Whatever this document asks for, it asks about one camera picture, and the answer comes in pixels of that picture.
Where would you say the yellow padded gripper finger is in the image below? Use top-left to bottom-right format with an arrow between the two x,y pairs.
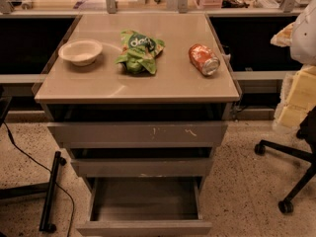
273,65 -> 316,132

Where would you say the orange soda can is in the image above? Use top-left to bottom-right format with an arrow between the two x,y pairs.
189,43 -> 220,76

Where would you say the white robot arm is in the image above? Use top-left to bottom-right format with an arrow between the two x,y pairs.
271,0 -> 316,132

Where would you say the grey drawer cabinet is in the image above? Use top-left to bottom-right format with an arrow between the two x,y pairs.
32,12 -> 243,237

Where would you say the open bottom grey drawer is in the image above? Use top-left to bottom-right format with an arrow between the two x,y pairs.
77,177 -> 211,237

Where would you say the middle grey drawer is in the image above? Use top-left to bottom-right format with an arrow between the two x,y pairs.
71,158 -> 212,177

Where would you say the top grey drawer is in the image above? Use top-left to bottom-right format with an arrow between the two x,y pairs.
47,121 -> 227,149

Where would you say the black office chair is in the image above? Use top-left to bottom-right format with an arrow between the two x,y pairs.
254,106 -> 316,215

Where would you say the green chip bag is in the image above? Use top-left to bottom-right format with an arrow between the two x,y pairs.
116,30 -> 165,75

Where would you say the white paper bowl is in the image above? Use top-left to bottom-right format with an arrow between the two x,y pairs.
58,39 -> 103,66

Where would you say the black floor stand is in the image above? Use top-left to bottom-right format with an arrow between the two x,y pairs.
0,151 -> 66,233

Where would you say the black floor cable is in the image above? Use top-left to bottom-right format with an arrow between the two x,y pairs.
2,121 -> 76,237

